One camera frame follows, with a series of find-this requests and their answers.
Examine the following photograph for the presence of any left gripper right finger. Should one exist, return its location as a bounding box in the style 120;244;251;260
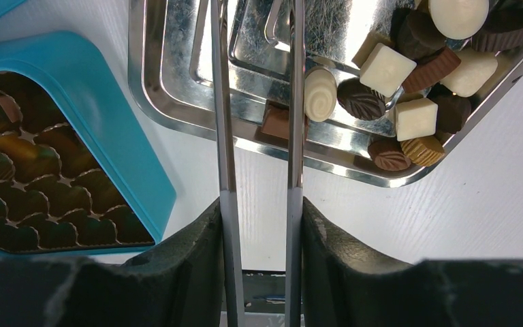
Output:
302;200;523;326

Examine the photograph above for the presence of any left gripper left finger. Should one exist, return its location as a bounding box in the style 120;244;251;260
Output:
0;200;224;326

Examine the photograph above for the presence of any teal chocolate box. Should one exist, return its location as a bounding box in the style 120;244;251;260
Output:
0;31;176;257

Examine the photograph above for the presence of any pile of assorted chocolates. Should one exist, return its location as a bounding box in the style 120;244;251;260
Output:
260;0;523;172

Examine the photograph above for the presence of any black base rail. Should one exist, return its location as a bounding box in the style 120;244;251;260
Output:
243;270;285;314

